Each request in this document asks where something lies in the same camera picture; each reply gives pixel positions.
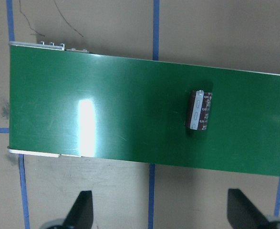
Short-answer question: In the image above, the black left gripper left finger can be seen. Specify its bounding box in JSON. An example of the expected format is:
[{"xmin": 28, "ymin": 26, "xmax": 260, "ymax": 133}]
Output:
[{"xmin": 62, "ymin": 191, "xmax": 93, "ymax": 229}]

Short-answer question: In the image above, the green conveyor belt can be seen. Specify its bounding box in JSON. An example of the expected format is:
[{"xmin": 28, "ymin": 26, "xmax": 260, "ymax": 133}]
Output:
[{"xmin": 9, "ymin": 42, "xmax": 280, "ymax": 177}]

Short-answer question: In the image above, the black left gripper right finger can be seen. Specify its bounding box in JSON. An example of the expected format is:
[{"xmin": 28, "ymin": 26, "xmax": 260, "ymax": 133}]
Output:
[{"xmin": 227, "ymin": 188, "xmax": 269, "ymax": 229}]

